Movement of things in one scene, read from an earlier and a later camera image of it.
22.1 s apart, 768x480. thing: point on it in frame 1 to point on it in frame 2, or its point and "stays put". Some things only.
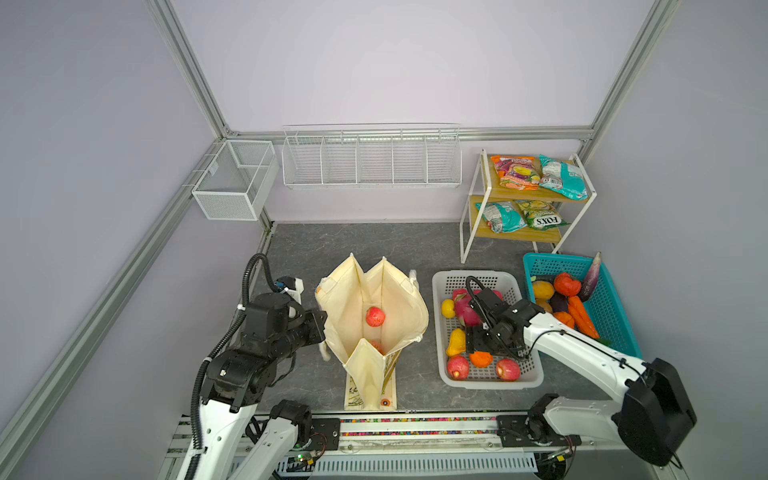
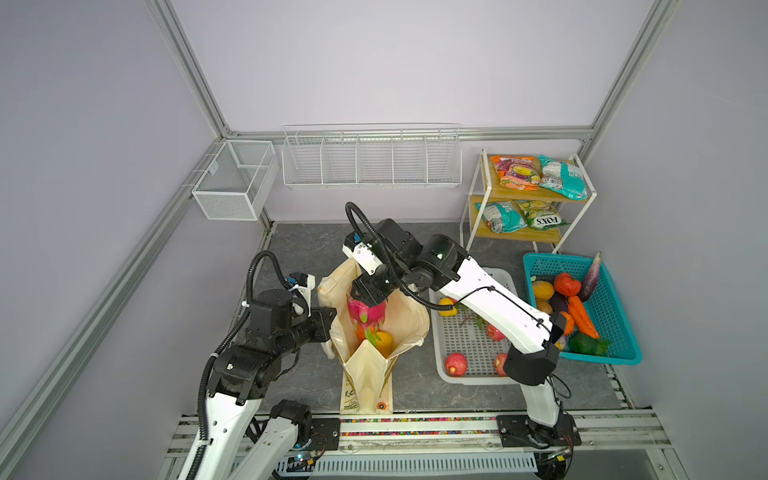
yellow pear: [457, 342] to [387, 343]
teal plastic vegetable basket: [603, 304] stays put
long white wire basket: [372, 155] stays put
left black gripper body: [300, 332] stays put
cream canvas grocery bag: [369, 319] stays put
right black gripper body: [483, 339] to [379, 287]
